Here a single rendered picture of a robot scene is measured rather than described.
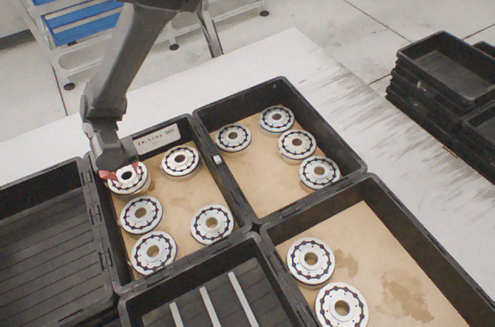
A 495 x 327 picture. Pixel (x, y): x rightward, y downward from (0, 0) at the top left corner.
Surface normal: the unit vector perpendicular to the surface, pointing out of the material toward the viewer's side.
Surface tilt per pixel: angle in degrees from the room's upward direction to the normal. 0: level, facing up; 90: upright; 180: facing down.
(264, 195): 0
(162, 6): 40
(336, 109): 0
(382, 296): 0
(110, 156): 90
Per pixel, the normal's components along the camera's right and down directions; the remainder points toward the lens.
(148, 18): 0.25, 0.94
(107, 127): 0.33, -0.76
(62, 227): -0.08, -0.65
